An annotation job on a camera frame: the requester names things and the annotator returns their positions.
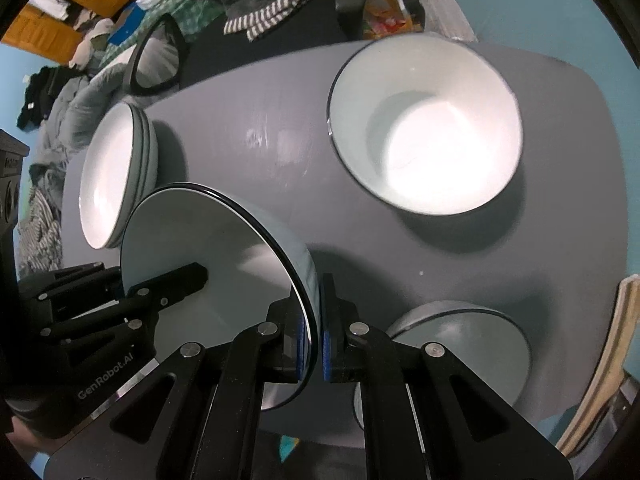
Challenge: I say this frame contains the black office chair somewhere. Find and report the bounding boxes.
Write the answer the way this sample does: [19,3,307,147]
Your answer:
[122,0,416,96]

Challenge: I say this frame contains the white plate black rim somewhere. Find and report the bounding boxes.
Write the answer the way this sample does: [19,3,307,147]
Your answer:
[78,102,158,249]

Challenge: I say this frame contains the striped cloth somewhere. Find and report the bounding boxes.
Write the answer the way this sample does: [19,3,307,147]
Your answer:
[17,188,63,278]

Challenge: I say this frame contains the person's left hand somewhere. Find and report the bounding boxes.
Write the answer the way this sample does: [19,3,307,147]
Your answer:
[6,417,66,462]

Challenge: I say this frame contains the green checkered tablecloth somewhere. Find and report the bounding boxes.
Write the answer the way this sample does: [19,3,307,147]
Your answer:
[98,0,227,68]

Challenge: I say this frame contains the blue box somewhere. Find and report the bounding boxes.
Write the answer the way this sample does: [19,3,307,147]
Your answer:
[107,2,145,46]

